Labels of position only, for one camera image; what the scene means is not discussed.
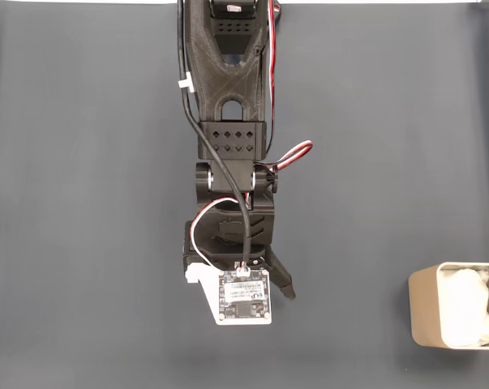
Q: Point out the beige rounded box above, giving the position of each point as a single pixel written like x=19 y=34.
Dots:
x=424 y=308

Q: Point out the white crumpled cloth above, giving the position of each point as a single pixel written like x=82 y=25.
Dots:
x=467 y=308

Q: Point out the camera board on white mount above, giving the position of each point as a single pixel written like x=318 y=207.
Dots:
x=244 y=300

